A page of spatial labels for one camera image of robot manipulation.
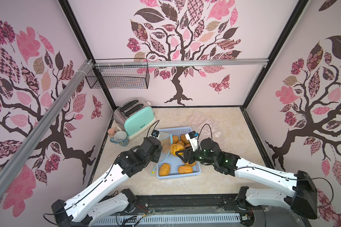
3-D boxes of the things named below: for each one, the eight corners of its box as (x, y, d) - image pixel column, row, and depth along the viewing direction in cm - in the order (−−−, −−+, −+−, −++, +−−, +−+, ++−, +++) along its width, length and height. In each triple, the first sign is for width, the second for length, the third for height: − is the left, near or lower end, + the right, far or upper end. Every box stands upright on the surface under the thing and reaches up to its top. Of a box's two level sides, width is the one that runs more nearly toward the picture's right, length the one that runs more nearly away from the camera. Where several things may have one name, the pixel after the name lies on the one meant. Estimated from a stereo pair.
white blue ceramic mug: (111, 146, 96) (107, 141, 90) (115, 136, 101) (111, 130, 95) (128, 146, 95) (125, 141, 90) (130, 136, 101) (128, 130, 95)
